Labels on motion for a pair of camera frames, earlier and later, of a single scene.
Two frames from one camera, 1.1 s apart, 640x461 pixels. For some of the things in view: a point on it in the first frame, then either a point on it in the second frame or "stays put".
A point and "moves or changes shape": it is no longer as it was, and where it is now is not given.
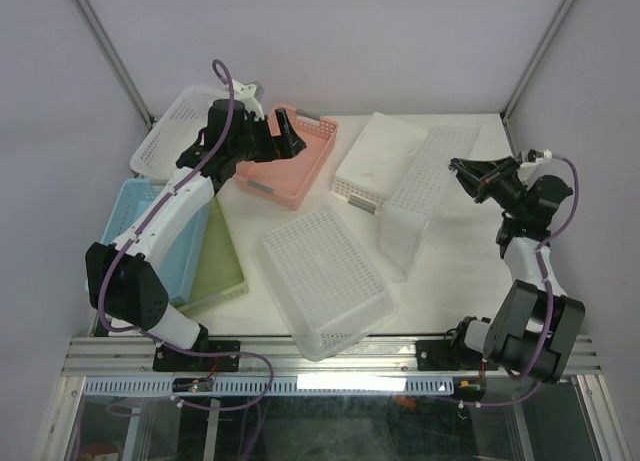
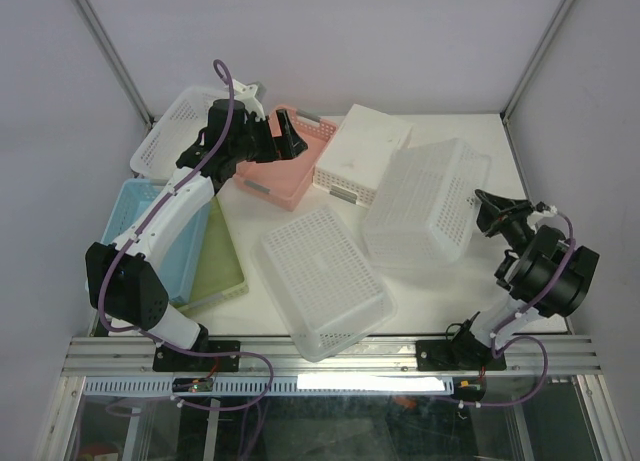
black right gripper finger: x=470 y=184 → x=487 y=217
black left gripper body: x=257 y=144 stays put
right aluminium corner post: x=535 y=58 stays put
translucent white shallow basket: x=175 y=133 stays put
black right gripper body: x=508 y=193 → x=515 y=229
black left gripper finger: x=284 y=122 stays put
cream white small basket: x=376 y=162 moves or changes shape
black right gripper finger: x=483 y=169 → x=504 y=205
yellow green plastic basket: x=220 y=274 stays put
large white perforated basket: x=329 y=294 stays put
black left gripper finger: x=295 y=144 stays put
